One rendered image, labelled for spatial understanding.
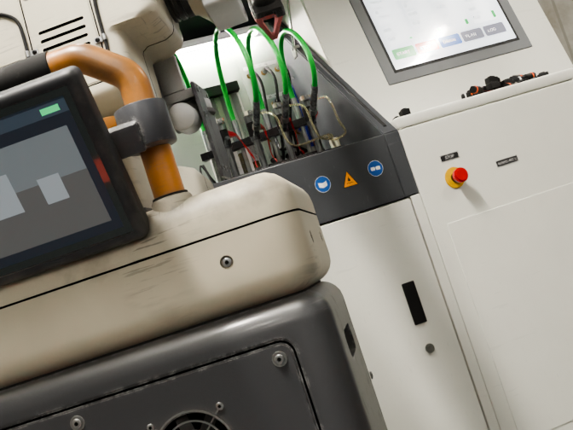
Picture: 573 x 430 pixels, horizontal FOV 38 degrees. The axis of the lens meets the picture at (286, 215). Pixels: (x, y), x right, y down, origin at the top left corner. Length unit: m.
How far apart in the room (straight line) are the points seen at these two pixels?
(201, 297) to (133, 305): 0.07
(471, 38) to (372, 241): 0.79
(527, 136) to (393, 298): 0.54
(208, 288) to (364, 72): 1.58
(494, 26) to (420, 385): 1.10
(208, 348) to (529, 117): 1.51
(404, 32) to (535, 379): 1.01
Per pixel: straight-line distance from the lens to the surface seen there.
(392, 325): 1.96
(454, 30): 2.49
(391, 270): 1.96
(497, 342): 2.06
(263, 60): 2.56
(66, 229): 0.83
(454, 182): 2.05
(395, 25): 2.44
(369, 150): 1.99
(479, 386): 2.05
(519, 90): 2.20
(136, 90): 0.86
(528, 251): 2.12
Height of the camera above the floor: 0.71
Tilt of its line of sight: 4 degrees up
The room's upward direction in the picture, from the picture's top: 18 degrees counter-clockwise
